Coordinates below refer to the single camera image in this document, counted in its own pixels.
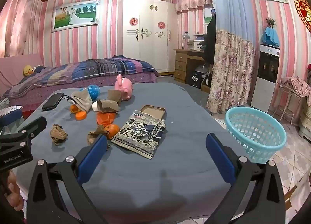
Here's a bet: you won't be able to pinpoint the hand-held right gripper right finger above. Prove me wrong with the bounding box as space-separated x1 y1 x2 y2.
206 133 286 224

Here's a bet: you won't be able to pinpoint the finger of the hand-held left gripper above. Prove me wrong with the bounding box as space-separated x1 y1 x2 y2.
0 116 47 153
0 110 23 130

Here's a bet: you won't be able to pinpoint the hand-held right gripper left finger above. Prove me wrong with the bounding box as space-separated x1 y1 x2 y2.
26 135 114 224

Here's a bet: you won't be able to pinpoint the torn brown paper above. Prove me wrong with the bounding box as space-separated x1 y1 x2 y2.
87 125 111 150

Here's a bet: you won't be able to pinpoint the brown paper ball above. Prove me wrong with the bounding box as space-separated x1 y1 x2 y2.
50 124 67 145

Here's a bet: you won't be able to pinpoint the tangerine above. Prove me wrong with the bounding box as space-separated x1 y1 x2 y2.
104 124 121 140

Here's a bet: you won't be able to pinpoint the orange plastic bag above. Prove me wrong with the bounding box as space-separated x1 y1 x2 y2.
96 112 116 126

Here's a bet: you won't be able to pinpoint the turquoise plastic basket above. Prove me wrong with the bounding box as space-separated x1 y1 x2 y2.
225 107 287 164

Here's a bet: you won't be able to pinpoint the printed snack packet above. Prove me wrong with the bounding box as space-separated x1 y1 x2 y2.
111 110 167 159

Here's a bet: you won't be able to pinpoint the grey cloth pouch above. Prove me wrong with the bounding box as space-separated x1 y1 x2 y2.
71 88 93 113

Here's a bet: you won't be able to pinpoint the long cardboard tube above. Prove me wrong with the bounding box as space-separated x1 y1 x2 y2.
97 100 120 113

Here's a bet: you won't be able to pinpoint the blue plastic wrapper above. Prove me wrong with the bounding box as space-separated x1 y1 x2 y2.
87 84 100 100

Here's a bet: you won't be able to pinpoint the person's left hand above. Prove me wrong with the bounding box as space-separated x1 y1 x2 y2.
6 171 25 215

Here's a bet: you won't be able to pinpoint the polka-dot plastic bag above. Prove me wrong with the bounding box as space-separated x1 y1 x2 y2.
0 107 20 117

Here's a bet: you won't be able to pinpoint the black phone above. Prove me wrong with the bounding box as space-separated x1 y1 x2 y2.
42 92 64 111

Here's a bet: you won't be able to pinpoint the purple dotted bed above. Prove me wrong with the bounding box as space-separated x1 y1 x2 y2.
0 53 161 113

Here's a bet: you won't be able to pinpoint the grey-blue tablecloth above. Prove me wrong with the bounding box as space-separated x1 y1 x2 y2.
15 82 243 224

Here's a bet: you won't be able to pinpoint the brown phone case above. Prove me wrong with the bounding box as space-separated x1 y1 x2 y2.
140 105 166 120

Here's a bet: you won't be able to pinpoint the pink piggy bank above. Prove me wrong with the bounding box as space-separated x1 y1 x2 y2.
115 74 134 101

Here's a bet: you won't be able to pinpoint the metal rack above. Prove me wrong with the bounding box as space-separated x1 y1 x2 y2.
272 82 304 127

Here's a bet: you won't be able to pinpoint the water dispenser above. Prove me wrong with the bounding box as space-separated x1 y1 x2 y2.
250 44 280 113

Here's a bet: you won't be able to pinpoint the patchwork quilt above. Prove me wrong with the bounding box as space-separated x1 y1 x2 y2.
8 55 158 96

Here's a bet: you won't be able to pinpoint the black box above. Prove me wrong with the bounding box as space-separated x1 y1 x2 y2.
190 71 203 89

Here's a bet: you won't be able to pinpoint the blue and floral curtain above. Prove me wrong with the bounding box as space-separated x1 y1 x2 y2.
206 0 255 115

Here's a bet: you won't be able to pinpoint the white round appliance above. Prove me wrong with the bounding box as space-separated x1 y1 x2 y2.
196 64 210 74

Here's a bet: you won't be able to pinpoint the floral covered furniture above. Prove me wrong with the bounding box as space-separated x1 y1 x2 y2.
299 98 311 139

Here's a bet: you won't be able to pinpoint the pink window curtain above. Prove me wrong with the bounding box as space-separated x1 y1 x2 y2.
0 0 43 58

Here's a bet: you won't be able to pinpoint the wooden desk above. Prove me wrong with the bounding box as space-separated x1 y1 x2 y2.
174 49 214 93

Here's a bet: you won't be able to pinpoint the pink clothes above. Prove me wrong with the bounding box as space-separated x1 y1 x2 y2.
280 76 311 106

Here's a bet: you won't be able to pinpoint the framed wedding photo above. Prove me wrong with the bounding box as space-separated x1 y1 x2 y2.
51 0 101 33

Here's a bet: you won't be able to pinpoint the white box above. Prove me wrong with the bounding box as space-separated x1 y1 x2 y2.
187 39 202 51

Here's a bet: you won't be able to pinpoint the black coat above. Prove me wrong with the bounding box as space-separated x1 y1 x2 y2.
203 11 217 64

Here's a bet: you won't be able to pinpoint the white wardrobe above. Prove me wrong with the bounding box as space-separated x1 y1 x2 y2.
117 0 179 72

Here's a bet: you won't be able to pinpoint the blue cloth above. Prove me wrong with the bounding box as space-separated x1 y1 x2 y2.
261 27 280 47

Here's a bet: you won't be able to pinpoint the small wall photo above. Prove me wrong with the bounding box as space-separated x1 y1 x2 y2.
204 7 216 24

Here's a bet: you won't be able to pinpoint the red gold wall ornament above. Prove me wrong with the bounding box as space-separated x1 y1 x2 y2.
294 0 311 32

